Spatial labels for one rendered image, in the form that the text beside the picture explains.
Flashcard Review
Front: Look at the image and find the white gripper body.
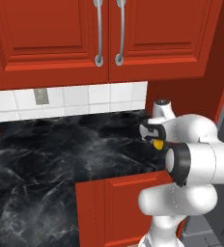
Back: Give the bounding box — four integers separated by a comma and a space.
139, 119, 167, 143

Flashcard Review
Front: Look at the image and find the yellow mango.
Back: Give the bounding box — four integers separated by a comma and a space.
153, 139, 165, 151

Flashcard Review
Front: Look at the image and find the red tall cabinet side panel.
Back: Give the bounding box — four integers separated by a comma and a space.
145, 0, 224, 130

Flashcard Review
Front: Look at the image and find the red base cabinet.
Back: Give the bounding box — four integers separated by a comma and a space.
74, 170, 187, 247

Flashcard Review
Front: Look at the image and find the red wall cupboard door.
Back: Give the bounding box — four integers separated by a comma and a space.
0, 0, 110, 92
107, 0, 224, 84

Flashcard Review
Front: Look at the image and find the silver cupboard door handle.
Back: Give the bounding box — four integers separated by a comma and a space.
114, 0, 126, 68
92, 0, 104, 68

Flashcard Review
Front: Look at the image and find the grey wall socket plate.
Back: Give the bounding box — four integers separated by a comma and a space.
33, 88, 50, 106

